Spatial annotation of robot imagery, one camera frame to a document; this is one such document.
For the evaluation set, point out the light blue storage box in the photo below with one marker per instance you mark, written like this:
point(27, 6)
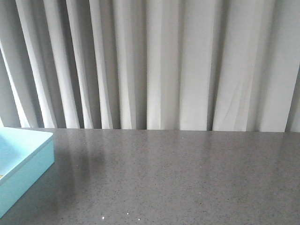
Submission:
point(24, 156)

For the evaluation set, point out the grey pleated curtain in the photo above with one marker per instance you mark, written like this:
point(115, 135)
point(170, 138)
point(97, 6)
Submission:
point(206, 65)

